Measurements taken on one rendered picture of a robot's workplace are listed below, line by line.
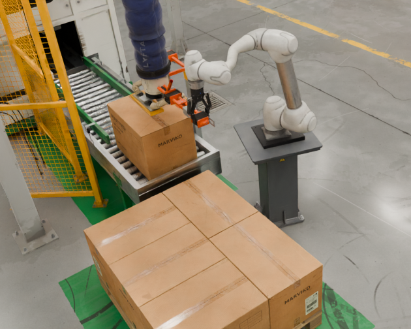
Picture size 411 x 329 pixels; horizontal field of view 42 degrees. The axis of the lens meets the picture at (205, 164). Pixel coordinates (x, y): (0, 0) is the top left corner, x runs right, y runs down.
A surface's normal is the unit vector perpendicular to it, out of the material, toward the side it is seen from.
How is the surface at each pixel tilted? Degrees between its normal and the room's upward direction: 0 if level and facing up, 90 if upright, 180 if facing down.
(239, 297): 0
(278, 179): 90
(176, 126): 90
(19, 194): 90
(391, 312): 0
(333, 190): 0
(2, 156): 89
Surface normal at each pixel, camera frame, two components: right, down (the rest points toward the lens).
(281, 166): 0.23, 0.55
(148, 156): 0.52, 0.46
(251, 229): -0.11, -0.80
